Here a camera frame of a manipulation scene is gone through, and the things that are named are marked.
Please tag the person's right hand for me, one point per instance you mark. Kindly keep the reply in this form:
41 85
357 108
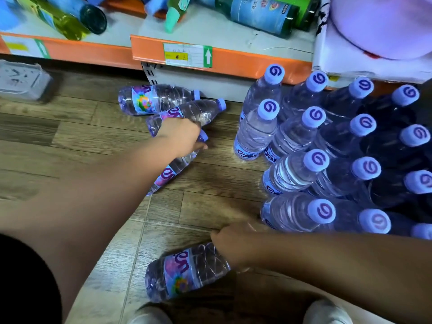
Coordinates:
239 246

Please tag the person's left hand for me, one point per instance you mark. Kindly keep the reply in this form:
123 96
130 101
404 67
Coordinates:
180 136

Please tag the water bottle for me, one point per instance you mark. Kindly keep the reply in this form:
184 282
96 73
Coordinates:
189 269
172 172

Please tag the pile of water bottles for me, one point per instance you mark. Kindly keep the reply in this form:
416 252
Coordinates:
293 172

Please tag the person's right forearm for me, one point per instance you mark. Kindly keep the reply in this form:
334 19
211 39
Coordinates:
354 273

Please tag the person's left forearm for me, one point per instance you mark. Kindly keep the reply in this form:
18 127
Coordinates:
84 205

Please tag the person's white shoe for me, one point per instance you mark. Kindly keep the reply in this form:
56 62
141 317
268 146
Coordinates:
325 313
150 317

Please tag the person's black left sleeve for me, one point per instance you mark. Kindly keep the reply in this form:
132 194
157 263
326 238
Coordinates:
23 286

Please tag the price label green arrow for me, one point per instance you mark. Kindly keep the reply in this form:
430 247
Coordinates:
185 55
23 47

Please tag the white orange-edged store shelf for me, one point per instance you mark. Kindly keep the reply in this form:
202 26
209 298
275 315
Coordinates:
216 30

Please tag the green white slim box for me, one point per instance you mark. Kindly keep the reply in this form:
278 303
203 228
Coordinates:
173 13

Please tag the pile of blue tubes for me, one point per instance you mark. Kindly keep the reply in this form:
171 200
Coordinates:
155 3

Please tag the orange flat packet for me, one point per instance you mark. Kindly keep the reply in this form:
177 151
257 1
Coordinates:
125 4

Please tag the dark bottle blue label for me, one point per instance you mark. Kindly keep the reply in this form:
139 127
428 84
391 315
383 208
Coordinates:
260 13

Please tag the blue bottle dark cap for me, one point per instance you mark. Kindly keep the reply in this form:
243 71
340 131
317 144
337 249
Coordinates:
84 13

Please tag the yellow green bottle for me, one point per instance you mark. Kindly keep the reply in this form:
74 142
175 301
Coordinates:
60 23

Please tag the clear plastic lid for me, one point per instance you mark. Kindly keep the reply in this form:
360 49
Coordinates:
23 80

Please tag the dark bottle green label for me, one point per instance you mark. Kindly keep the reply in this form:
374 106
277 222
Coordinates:
303 10

